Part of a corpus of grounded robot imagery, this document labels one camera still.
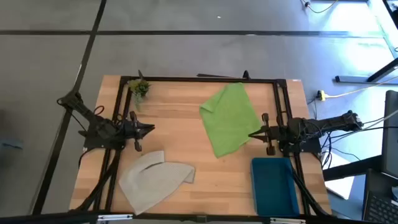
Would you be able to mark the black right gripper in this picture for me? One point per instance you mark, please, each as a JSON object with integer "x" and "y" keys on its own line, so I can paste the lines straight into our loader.
{"x": 276, "y": 134}

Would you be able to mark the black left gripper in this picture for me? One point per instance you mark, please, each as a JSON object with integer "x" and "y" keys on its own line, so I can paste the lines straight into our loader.
{"x": 127, "y": 130}

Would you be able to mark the green microfiber towel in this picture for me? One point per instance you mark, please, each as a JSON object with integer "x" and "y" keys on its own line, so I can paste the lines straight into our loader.
{"x": 230, "y": 121}

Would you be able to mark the grey waffle microfiber towel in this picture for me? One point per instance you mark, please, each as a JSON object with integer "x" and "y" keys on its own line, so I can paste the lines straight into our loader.
{"x": 152, "y": 183}

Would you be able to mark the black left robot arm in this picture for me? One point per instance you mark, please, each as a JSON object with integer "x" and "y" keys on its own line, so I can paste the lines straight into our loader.
{"x": 99, "y": 129}

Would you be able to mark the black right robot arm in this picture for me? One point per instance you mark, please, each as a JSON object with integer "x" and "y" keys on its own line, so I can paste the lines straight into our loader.
{"x": 326, "y": 123}

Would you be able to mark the teal plastic basket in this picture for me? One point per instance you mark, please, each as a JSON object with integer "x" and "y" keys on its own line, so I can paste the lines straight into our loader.
{"x": 272, "y": 186}

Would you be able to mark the trailing pale green plant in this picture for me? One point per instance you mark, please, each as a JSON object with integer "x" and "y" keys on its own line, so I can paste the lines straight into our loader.
{"x": 137, "y": 102}

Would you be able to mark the spiky green potted plant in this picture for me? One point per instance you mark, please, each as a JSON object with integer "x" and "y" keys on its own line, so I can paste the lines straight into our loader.
{"x": 140, "y": 87}

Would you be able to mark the yellow power plug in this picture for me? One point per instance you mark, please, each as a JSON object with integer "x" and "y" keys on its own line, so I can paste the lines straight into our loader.
{"x": 321, "y": 95}

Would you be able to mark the white board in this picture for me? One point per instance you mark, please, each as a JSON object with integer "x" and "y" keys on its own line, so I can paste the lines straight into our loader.
{"x": 340, "y": 186}

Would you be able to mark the black desk crossbar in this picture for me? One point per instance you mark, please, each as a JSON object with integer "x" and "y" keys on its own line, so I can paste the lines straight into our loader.
{"x": 351, "y": 168}

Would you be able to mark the grey desk foot bar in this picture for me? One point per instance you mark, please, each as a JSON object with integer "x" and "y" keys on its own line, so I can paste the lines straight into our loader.
{"x": 351, "y": 79}

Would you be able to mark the black rig crossbar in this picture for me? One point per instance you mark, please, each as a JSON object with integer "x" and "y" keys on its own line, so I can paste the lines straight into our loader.
{"x": 62, "y": 216}

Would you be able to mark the black monitor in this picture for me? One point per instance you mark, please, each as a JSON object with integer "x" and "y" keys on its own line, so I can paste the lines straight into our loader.
{"x": 391, "y": 133}

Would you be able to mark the black laptop keyboard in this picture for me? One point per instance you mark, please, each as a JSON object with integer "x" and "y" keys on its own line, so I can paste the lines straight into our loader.
{"x": 381, "y": 202}

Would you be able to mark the black desk leg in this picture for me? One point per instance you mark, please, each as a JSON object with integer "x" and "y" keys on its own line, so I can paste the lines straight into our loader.
{"x": 384, "y": 70}

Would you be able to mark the black frame clamp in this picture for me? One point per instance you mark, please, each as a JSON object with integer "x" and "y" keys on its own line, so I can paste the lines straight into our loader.
{"x": 140, "y": 74}
{"x": 246, "y": 74}

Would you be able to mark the black metal table frame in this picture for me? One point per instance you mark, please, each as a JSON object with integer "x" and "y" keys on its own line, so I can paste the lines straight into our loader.
{"x": 202, "y": 79}

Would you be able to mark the silver metal bracket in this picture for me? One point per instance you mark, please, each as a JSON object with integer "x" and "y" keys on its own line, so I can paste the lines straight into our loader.
{"x": 113, "y": 217}
{"x": 287, "y": 221}

